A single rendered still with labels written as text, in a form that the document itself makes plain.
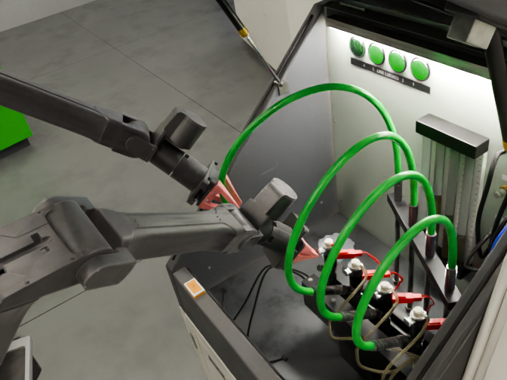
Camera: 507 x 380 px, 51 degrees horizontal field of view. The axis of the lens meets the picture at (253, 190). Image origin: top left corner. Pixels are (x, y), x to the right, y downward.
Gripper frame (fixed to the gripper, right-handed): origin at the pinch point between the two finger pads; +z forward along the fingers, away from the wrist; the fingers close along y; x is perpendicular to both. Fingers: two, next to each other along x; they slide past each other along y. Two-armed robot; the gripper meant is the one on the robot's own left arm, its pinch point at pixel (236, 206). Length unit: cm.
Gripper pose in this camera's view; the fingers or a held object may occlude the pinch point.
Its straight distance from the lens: 108.4
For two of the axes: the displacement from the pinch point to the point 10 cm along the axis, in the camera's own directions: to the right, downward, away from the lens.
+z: 8.0, 5.8, 1.9
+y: 1.1, -4.4, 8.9
